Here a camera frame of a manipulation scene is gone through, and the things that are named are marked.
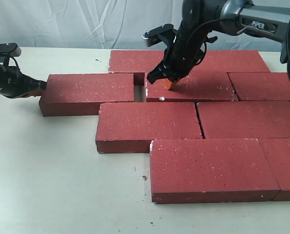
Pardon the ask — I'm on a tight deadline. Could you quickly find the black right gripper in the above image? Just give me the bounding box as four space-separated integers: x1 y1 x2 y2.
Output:
147 29 208 90

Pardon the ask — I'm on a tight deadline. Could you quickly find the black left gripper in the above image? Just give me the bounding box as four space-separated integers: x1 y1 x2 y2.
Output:
0 64 47 99

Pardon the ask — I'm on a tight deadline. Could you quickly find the red brick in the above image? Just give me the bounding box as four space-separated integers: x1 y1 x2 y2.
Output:
145 72 238 102
108 50 164 86
95 102 202 154
150 138 280 204
259 138 290 201
193 50 270 73

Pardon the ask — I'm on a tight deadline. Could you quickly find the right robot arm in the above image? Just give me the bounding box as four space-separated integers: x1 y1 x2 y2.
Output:
143 0 290 89

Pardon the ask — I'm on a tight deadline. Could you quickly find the red brick second row right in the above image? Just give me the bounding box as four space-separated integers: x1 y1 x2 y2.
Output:
229 72 290 102

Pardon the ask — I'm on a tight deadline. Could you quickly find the red brick third row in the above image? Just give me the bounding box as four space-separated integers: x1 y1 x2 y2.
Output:
197 101 290 139

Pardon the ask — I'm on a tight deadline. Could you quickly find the white backdrop cloth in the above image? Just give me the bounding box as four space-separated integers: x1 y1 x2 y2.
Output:
0 0 290 53

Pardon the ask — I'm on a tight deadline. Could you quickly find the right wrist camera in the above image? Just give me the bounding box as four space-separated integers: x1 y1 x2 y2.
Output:
142 24 177 47

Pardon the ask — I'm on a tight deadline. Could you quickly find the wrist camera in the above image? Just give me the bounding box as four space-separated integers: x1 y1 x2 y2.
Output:
142 24 177 47
0 43 21 57

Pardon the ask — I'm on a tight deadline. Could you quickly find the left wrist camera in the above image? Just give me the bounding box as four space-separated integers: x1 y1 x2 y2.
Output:
0 43 21 57

